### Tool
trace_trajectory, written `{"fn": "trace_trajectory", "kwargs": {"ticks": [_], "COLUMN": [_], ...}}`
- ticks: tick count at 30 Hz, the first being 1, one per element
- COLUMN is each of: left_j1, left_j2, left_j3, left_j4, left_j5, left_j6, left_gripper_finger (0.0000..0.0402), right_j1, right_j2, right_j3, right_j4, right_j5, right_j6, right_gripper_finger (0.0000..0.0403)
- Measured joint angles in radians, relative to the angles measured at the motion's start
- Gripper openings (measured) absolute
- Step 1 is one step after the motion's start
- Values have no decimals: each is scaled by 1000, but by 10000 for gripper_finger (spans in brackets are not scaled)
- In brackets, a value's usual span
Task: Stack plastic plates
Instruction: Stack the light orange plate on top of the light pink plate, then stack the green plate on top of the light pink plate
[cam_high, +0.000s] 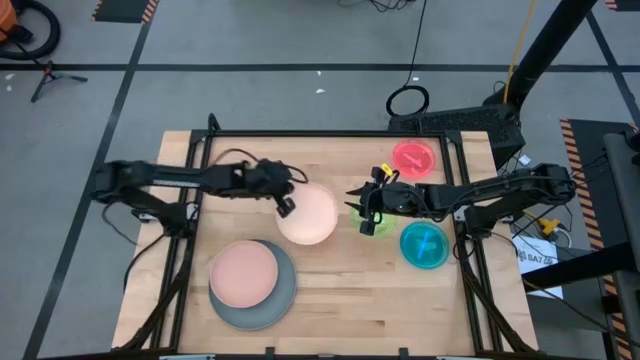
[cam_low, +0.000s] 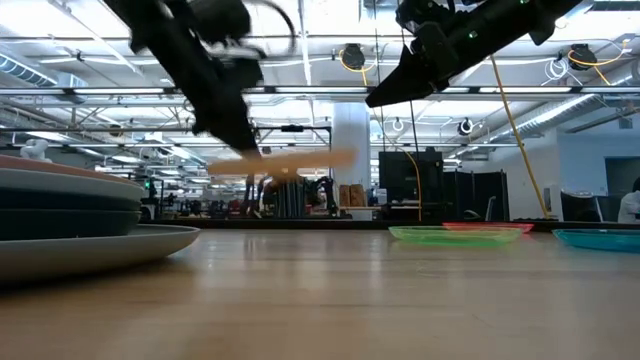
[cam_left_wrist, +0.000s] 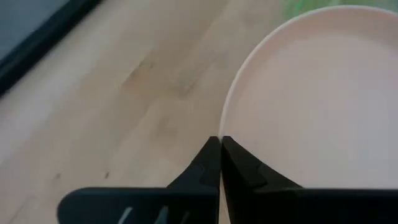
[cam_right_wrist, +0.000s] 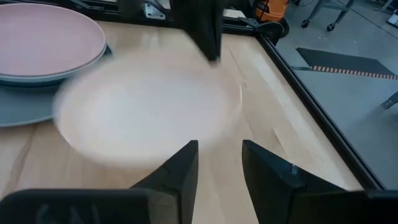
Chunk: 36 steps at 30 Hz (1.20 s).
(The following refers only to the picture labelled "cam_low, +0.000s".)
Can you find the large grey plate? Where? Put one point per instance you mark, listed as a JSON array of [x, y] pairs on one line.
[[75, 250]]

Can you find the long ceiling light bar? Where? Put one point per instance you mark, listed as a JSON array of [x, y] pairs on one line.
[[320, 90]]

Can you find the green translucent plate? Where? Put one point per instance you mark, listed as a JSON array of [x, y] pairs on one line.
[[450, 236]]

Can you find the blue translucent plate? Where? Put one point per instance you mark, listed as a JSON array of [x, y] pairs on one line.
[[600, 240]]

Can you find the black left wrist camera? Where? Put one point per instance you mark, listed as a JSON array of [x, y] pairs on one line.
[[220, 20]]

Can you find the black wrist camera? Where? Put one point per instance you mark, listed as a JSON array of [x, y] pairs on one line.
[[420, 12], [220, 20]]

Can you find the red translucent plate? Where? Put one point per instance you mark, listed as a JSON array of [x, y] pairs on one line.
[[495, 226]]

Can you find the person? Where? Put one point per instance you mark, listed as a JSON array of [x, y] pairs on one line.
[[291, 200], [631, 206]]

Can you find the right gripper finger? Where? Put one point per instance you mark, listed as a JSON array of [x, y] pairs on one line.
[[400, 87]]

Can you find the white robot figure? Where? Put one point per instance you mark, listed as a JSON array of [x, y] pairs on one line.
[[36, 149]]

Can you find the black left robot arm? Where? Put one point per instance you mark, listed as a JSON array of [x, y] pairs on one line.
[[150, 30]]

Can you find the black partition panels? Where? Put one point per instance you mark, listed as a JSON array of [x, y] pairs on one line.
[[475, 192]]

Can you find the grey office chair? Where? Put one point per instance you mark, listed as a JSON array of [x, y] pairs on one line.
[[490, 207]]

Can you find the white round pillar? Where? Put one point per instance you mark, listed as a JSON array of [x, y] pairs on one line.
[[351, 135]]

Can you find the silver ventilation duct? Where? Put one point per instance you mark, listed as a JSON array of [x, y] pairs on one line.
[[560, 112]]

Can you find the black camera rig frame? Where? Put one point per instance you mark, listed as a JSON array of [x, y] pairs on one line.
[[292, 128]]

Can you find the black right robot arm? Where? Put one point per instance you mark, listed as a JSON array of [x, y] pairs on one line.
[[525, 20]]

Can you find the dark teal plastic plate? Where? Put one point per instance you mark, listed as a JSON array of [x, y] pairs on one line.
[[60, 201], [60, 225]]

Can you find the black table frame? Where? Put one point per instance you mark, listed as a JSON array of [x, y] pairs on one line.
[[300, 224]]

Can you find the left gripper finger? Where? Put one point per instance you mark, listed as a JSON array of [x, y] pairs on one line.
[[240, 140]]

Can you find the black cabinet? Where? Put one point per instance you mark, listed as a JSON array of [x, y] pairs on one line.
[[410, 180]]

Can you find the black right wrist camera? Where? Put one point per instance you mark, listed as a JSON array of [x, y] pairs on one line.
[[420, 12]]

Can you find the cardboard box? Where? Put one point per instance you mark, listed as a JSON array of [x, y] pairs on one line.
[[344, 195], [358, 195]]

